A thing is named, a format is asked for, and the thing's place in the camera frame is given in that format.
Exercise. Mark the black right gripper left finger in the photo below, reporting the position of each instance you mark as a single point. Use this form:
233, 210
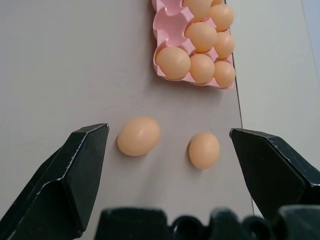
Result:
62, 185

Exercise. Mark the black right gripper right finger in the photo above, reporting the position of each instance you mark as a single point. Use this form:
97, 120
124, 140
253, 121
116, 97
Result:
272, 175

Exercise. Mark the pink egg tray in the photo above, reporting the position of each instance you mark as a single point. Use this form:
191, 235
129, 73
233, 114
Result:
172, 27

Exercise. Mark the tan egg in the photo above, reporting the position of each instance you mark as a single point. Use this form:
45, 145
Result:
204, 150
197, 9
225, 74
216, 2
225, 45
202, 68
139, 136
221, 17
201, 36
173, 62

